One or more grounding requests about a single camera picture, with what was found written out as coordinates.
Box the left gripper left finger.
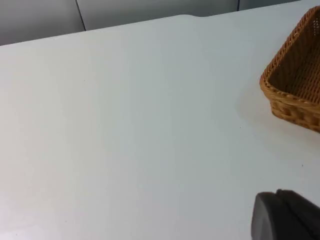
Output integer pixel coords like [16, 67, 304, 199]
[250, 191, 304, 240]

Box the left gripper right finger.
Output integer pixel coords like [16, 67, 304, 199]
[275, 188, 320, 240]

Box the pale brown wicker basket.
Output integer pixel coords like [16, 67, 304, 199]
[259, 5, 320, 134]

